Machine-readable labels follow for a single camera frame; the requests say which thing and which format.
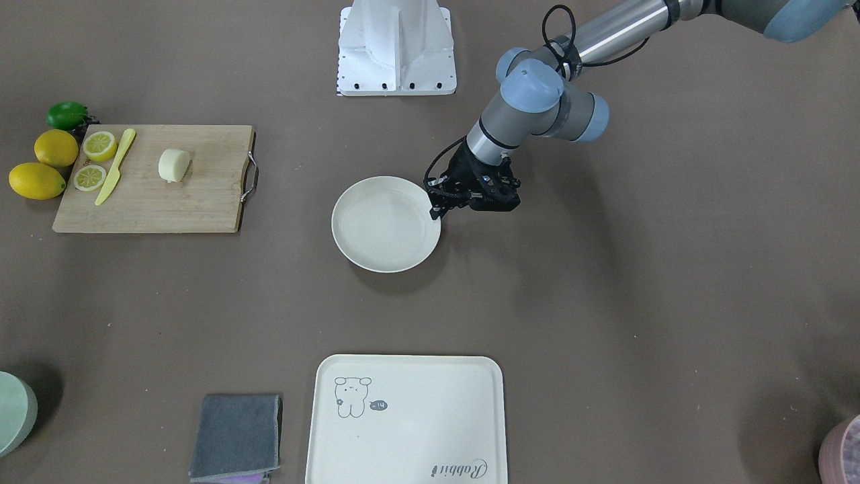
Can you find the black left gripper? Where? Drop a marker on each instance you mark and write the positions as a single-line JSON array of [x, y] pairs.
[[463, 168]]

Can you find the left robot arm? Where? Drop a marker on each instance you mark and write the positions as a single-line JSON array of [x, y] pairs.
[[537, 96]]

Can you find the cream rabbit tray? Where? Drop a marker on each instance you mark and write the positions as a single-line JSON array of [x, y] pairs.
[[407, 419]]

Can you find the white steamed bun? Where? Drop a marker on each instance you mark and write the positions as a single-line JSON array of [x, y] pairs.
[[173, 163]]

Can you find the pale green round plate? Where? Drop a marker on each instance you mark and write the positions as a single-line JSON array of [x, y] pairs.
[[383, 224]]

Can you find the bamboo cutting board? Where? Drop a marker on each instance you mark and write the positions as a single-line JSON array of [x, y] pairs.
[[207, 199]]

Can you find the grey folded cloth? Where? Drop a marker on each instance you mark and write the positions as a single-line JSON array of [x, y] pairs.
[[237, 440]]

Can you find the yellow plastic knife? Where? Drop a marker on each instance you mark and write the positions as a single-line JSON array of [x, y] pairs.
[[113, 174]]

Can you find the lemon half upper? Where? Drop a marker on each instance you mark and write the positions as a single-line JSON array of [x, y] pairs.
[[100, 146]]

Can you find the lemon half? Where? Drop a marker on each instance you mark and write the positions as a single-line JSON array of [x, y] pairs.
[[100, 146], [89, 178]]

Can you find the lemon half lower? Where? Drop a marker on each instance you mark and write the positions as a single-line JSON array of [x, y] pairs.
[[89, 178]]

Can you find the green lime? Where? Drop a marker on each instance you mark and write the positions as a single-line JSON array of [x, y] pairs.
[[67, 115]]

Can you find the yellow lemon near board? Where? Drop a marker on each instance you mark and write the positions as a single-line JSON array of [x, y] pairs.
[[56, 148]]

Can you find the yellow lemon outer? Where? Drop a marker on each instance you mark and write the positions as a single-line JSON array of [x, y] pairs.
[[36, 181]]

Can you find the mint green bowl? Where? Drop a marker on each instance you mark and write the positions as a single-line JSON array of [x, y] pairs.
[[19, 409]]

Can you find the pink bowl of ice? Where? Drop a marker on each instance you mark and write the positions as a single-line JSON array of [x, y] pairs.
[[839, 453]]

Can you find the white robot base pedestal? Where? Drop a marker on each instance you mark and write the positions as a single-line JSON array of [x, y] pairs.
[[396, 48]]

